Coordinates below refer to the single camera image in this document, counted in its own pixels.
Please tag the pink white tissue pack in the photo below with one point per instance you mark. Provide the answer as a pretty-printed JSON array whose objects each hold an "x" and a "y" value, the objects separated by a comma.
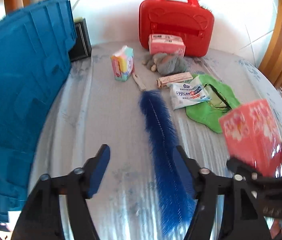
[{"x": 252, "y": 136}]

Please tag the pastel tissue pack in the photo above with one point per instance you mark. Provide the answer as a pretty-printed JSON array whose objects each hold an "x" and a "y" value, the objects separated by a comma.
[{"x": 123, "y": 63}]

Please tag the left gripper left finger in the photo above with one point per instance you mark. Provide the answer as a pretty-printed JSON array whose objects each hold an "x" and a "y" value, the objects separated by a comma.
[{"x": 41, "y": 215}]

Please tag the blue plastic crate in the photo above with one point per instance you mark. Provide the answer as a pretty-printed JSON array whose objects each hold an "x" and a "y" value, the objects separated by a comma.
[{"x": 34, "y": 64}]

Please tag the wet wipes packet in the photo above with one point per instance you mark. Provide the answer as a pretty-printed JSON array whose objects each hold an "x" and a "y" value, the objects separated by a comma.
[{"x": 187, "y": 94}]

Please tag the green fleece hat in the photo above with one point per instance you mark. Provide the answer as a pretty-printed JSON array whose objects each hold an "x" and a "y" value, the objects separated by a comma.
[{"x": 222, "y": 100}]

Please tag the black box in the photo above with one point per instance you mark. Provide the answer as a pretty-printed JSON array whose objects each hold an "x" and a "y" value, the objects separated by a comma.
[{"x": 82, "y": 48}]

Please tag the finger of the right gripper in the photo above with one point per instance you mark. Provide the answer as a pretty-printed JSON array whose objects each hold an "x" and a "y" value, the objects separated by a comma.
[{"x": 239, "y": 167}]

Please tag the beige paper tube pack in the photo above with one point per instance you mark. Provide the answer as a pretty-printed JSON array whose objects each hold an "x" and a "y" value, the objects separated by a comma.
[{"x": 178, "y": 78}]

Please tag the grey furry slipper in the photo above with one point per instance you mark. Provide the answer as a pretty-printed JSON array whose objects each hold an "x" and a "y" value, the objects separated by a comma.
[{"x": 166, "y": 64}]

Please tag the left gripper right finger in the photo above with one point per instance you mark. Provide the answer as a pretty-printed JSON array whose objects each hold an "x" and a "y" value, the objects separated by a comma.
[{"x": 242, "y": 217}]

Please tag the blue fluffy duster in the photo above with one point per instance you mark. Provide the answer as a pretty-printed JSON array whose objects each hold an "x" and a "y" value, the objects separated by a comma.
[{"x": 175, "y": 205}]

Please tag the red hard carry case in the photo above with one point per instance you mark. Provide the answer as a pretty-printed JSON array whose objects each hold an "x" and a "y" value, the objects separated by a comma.
[{"x": 183, "y": 18}]

